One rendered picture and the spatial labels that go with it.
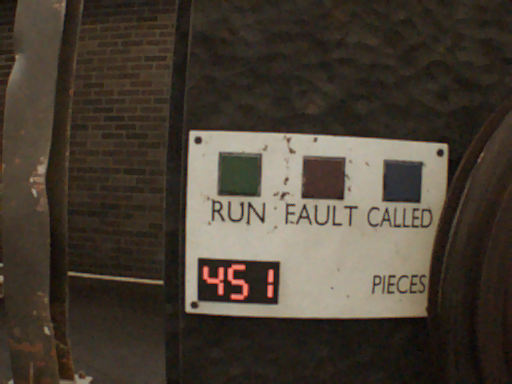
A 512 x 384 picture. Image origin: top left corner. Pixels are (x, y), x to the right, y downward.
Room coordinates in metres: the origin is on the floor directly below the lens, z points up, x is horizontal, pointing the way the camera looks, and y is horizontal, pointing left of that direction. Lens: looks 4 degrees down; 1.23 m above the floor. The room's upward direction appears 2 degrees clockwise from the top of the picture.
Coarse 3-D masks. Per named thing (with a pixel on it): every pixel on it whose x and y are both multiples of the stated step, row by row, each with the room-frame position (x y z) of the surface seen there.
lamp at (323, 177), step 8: (312, 160) 0.79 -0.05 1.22; (320, 160) 0.79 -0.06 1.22; (328, 160) 0.79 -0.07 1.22; (336, 160) 0.79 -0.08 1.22; (312, 168) 0.79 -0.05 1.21; (320, 168) 0.79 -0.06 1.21; (328, 168) 0.79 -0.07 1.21; (336, 168) 0.79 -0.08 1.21; (312, 176) 0.79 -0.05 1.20; (320, 176) 0.79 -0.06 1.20; (328, 176) 0.79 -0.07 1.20; (336, 176) 0.79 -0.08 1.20; (312, 184) 0.79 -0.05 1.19; (320, 184) 0.79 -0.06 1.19; (328, 184) 0.79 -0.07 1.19; (336, 184) 0.79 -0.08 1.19; (304, 192) 0.79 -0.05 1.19; (312, 192) 0.79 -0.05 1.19; (320, 192) 0.79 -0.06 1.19; (328, 192) 0.79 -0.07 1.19; (336, 192) 0.79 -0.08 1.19
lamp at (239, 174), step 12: (228, 156) 0.79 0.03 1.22; (240, 156) 0.79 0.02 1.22; (252, 156) 0.79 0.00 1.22; (228, 168) 0.79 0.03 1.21; (240, 168) 0.79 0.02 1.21; (252, 168) 0.79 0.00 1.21; (228, 180) 0.79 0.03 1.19; (240, 180) 0.79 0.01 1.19; (252, 180) 0.79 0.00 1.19; (228, 192) 0.79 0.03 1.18; (240, 192) 0.79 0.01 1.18; (252, 192) 0.79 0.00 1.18
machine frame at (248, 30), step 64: (192, 0) 0.82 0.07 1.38; (256, 0) 0.81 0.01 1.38; (320, 0) 0.81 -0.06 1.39; (384, 0) 0.81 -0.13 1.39; (448, 0) 0.81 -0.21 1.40; (192, 64) 0.82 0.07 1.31; (256, 64) 0.81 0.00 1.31; (320, 64) 0.81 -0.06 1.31; (384, 64) 0.81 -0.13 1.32; (448, 64) 0.81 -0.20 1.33; (192, 128) 0.82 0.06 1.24; (256, 128) 0.81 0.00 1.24; (320, 128) 0.81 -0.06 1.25; (384, 128) 0.81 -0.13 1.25; (448, 128) 0.81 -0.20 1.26; (192, 320) 0.82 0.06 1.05; (256, 320) 0.81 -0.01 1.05; (320, 320) 0.81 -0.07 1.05; (384, 320) 0.81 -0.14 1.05
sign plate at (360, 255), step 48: (192, 144) 0.80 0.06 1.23; (240, 144) 0.80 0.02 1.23; (288, 144) 0.79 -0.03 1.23; (336, 144) 0.79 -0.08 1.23; (384, 144) 0.79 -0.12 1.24; (432, 144) 0.79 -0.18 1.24; (192, 192) 0.80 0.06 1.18; (288, 192) 0.79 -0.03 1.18; (384, 192) 0.79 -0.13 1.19; (432, 192) 0.79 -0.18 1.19; (192, 240) 0.80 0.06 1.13; (240, 240) 0.79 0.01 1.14; (288, 240) 0.79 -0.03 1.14; (336, 240) 0.79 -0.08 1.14; (384, 240) 0.79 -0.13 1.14; (432, 240) 0.79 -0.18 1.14; (192, 288) 0.80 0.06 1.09; (240, 288) 0.79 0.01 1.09; (288, 288) 0.79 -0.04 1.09; (336, 288) 0.79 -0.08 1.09; (384, 288) 0.79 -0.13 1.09
